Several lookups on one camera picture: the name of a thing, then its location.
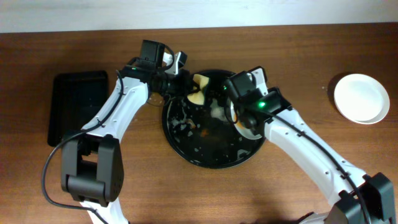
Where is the left black cable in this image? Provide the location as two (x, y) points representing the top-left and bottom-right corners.
(41, 45), (177, 224)

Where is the white plate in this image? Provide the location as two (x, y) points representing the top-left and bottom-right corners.
(333, 73), (390, 124)

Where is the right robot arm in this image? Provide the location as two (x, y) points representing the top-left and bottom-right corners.
(223, 70), (397, 223)

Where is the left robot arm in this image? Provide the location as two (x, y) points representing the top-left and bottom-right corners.
(59, 40), (191, 223)

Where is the black rectangular tray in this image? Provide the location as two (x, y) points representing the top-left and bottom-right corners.
(47, 70), (108, 147)

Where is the yellow sponge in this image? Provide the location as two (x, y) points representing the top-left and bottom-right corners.
(187, 73), (210, 106)

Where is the light blue plate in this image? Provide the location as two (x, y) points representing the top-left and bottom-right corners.
(229, 101), (262, 140)

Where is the right black cable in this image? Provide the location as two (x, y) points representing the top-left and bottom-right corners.
(222, 73), (259, 125)

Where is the black cable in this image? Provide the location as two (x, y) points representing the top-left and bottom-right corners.
(222, 73), (259, 125)
(41, 45), (177, 224)

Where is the black round tray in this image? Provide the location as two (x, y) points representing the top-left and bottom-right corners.
(162, 70), (265, 169)

